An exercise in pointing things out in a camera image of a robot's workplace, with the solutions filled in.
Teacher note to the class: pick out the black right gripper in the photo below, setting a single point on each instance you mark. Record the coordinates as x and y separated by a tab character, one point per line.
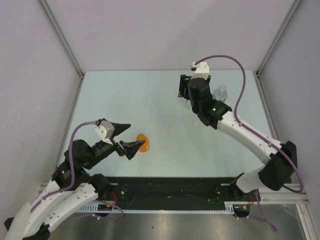
183	85

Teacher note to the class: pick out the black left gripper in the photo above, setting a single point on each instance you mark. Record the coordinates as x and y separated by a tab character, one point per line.
130	148

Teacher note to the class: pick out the small orange juice bottle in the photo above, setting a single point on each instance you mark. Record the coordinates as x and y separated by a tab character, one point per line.
146	145

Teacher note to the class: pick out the clear bottle blue green label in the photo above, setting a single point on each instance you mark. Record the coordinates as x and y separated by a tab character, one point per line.
220	93

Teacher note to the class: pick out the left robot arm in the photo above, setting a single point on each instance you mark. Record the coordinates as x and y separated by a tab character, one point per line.
71	186

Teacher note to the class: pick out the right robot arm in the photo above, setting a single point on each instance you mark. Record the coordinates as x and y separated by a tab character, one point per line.
279	159

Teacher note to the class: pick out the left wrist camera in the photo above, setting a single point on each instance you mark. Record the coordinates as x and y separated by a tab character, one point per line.
105	130

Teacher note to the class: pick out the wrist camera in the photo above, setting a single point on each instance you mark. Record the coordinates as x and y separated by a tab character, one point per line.
105	130
201	70

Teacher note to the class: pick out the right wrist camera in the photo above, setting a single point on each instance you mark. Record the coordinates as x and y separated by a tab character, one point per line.
201	70

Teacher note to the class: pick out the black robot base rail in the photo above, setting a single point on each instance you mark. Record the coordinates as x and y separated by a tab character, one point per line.
168	192

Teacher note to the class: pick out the white slotted cable duct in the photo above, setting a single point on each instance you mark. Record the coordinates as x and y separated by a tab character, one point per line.
103	208

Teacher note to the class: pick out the right aluminium frame post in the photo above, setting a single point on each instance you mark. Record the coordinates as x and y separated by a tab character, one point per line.
293	10

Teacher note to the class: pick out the aluminium frame post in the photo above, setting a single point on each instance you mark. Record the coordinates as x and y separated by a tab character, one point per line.
293	10
49	15

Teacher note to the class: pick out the left aluminium frame post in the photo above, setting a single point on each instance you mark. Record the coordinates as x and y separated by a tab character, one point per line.
49	15

